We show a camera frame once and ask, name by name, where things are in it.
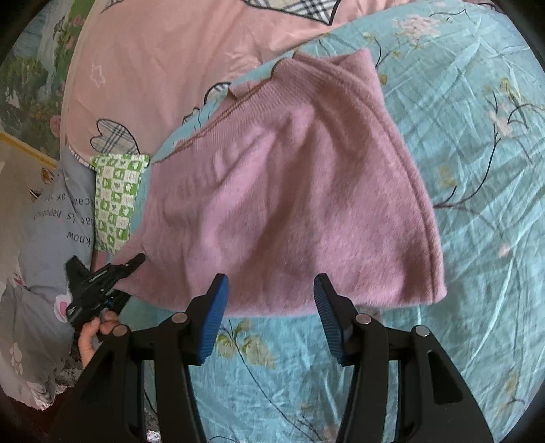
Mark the grey lettered pillow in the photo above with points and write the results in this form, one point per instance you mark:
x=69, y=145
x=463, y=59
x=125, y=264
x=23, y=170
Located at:
x=35, y=334

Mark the pink heart-print quilt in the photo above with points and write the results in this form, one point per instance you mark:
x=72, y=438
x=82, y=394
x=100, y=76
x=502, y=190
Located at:
x=170, y=64

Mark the pink knit sweater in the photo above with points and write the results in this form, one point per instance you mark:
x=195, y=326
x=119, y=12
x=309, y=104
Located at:
x=379, y=245

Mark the teal floral bed sheet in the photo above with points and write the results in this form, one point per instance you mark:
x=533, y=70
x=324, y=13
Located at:
x=467, y=97

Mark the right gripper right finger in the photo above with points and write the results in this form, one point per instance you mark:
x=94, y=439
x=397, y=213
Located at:
x=434, y=403

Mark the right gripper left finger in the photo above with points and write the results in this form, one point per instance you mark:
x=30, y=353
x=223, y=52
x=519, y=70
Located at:
x=107, y=403

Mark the green checkered small pillow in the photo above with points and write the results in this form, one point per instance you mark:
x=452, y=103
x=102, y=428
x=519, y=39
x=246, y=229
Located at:
x=117, y=181

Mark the gold framed floral picture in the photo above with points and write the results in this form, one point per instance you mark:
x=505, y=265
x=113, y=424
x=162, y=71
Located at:
x=34, y=73

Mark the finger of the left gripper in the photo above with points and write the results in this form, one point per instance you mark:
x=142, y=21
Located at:
x=130, y=263

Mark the person's left hand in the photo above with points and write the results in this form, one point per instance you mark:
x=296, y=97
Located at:
x=103, y=324

